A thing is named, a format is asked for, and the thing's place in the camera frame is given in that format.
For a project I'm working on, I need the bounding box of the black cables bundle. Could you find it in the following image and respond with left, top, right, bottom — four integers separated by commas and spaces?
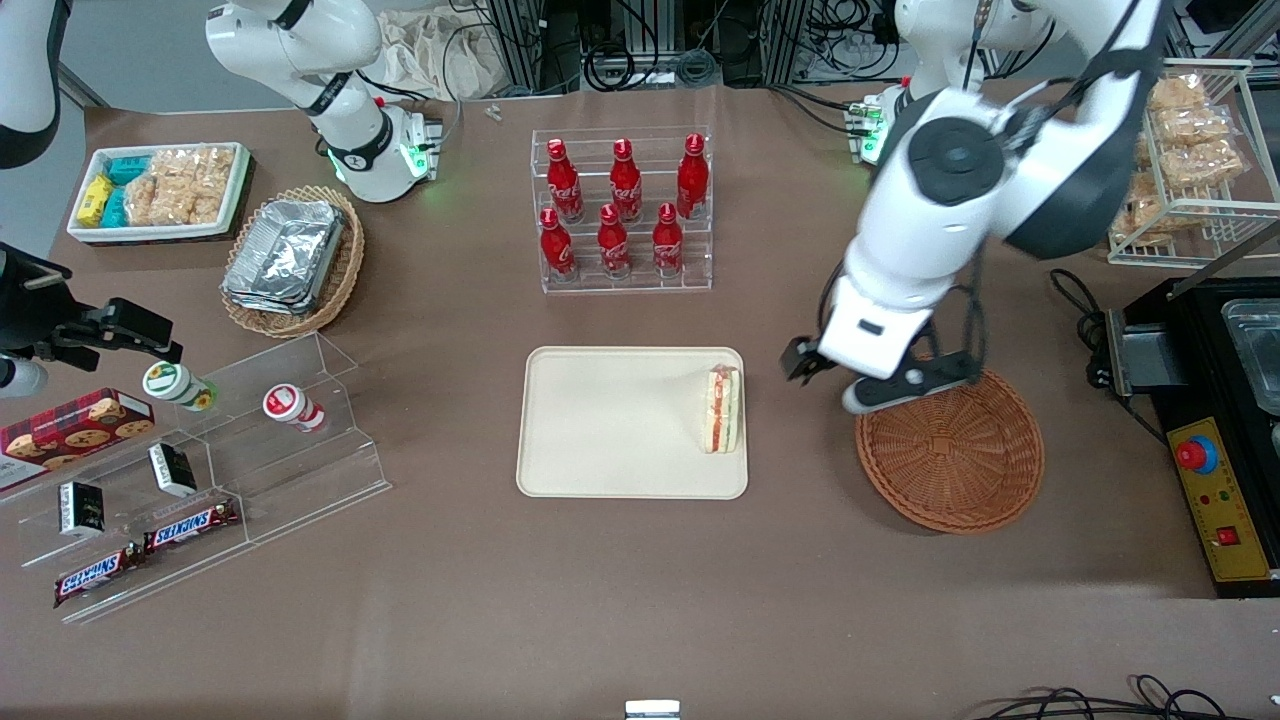
975, 675, 1261, 720

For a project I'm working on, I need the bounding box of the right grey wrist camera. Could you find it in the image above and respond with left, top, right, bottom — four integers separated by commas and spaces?
0, 357, 48, 399

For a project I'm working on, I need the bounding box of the crumpled white cloth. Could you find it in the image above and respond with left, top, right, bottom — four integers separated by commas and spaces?
383, 8, 503, 101

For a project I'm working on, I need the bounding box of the oval wicker basket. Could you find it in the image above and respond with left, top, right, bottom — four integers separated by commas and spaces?
220, 185, 366, 341

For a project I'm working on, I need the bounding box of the beige plastic tray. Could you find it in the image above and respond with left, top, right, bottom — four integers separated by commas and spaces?
516, 346, 749, 500

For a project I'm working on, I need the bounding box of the grey metal box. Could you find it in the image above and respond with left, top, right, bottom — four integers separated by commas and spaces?
1105, 305, 1167, 398

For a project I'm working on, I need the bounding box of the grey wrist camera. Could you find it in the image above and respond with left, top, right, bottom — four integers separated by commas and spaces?
0, 357, 48, 399
843, 352, 979, 416

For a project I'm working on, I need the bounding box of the clear acrylic stepped display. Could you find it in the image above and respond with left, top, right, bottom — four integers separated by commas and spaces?
0, 332, 391, 626

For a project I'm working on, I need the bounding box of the black countertop appliance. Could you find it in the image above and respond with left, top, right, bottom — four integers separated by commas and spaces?
1105, 275, 1280, 599

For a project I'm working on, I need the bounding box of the aluminium profile frame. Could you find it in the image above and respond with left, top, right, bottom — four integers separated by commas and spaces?
487, 0, 583, 96
762, 0, 833, 86

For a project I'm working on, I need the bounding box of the stack of foil containers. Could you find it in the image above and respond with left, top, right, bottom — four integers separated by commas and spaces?
222, 200, 346, 316

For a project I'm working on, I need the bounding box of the black appliance cable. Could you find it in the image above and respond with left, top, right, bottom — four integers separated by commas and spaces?
1048, 268, 1113, 393

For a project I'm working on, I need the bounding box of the clear bag of rice crackers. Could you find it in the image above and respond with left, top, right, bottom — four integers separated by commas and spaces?
124, 147, 237, 227

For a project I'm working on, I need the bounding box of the red cola bottle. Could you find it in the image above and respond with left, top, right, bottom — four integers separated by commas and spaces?
597, 203, 632, 279
652, 203, 685, 278
610, 139, 643, 223
676, 133, 709, 221
546, 138, 585, 223
540, 207, 578, 281

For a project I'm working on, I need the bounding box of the clear acrylic bottle rack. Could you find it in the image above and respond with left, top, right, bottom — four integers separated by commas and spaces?
530, 127, 713, 294

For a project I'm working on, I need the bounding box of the white wire rack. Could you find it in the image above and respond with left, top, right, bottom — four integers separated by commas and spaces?
1108, 58, 1280, 267

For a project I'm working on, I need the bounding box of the Snickers bar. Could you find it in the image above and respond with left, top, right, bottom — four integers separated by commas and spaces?
143, 498, 241, 554
54, 545, 141, 608

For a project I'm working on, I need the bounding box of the green capped yogurt bottle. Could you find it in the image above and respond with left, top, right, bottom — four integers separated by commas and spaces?
142, 362, 218, 413

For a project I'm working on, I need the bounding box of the yellow snack box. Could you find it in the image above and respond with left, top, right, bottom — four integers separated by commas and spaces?
78, 175, 114, 227

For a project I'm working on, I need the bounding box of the triangular sandwich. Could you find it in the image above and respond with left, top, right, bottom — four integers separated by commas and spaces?
703, 365, 743, 455

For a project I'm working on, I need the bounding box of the steel pan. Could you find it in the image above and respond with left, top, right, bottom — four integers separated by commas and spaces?
1220, 298, 1280, 416

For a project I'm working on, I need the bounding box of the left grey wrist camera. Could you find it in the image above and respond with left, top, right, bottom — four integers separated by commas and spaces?
843, 352, 979, 416

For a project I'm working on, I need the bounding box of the clear bag of fried snacks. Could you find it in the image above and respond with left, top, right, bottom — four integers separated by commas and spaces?
1160, 140, 1247, 193
1148, 76, 1213, 113
1113, 170, 1173, 243
1150, 105, 1238, 151

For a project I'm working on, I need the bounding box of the round brown wicker basket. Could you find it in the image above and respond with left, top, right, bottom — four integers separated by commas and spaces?
855, 368, 1046, 534

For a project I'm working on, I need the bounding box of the white rectangular tub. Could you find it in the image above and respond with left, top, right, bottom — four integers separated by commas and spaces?
67, 142, 251, 243

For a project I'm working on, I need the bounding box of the red capped yogurt bottle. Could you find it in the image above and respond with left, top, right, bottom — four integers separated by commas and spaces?
263, 385, 327, 433

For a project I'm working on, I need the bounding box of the red cookie box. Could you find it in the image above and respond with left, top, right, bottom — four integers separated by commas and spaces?
0, 388, 156, 491

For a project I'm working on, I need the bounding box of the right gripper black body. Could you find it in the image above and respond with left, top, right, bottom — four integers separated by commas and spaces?
0, 245, 76, 353

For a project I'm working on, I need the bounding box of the small black box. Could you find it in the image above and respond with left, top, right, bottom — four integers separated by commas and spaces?
58, 482, 106, 539
148, 443, 198, 498

